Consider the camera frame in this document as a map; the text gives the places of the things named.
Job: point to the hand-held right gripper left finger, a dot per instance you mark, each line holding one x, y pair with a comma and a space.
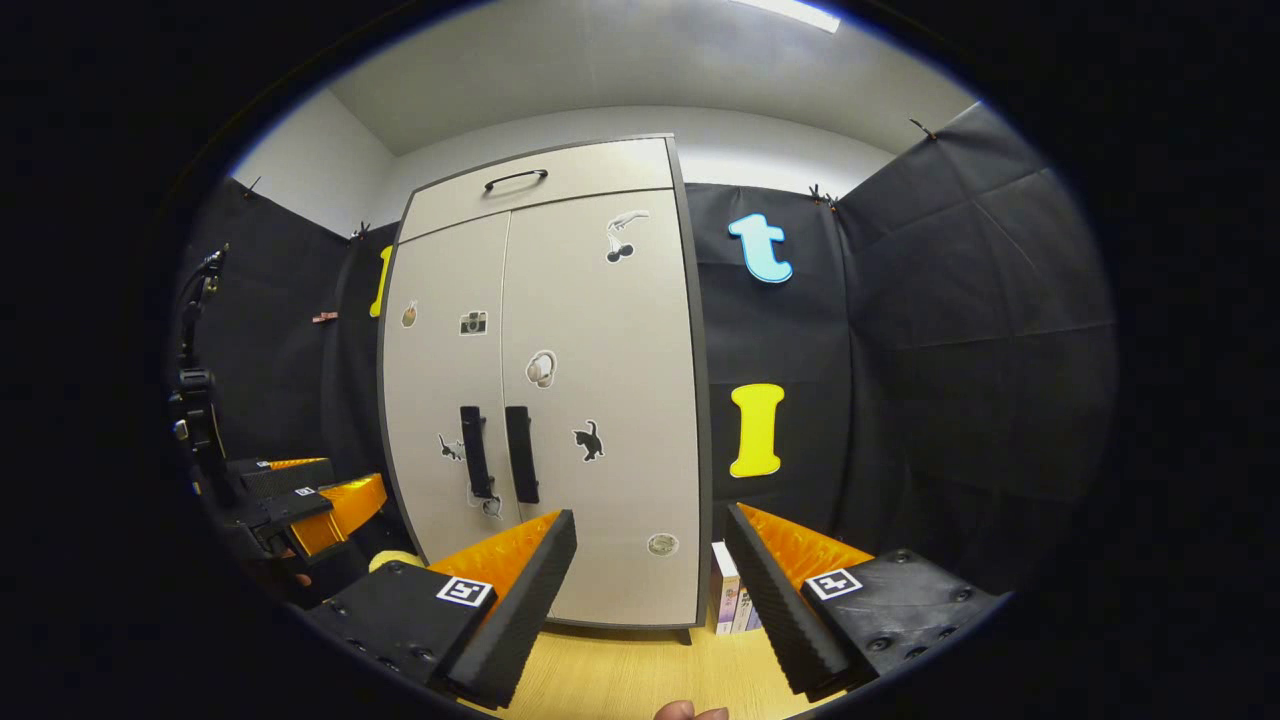
520, 605

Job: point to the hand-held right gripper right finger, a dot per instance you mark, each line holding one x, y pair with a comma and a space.
775, 600

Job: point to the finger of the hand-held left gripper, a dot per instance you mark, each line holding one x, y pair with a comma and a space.
340, 505
285, 475

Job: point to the white cabinet door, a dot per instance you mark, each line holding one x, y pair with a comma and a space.
440, 380
620, 330

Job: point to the white shoe cabinet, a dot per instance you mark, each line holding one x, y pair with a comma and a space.
600, 300

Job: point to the beige cabinet drawer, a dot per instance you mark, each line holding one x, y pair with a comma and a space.
580, 180

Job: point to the white orange book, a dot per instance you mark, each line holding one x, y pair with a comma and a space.
744, 610

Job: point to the white purple book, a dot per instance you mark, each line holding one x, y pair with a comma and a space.
724, 585

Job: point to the yellow round object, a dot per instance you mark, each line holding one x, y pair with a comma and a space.
395, 561

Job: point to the black backdrop cloth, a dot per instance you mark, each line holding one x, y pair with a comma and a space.
950, 350

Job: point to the long ceiling light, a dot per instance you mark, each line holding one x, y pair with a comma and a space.
790, 12

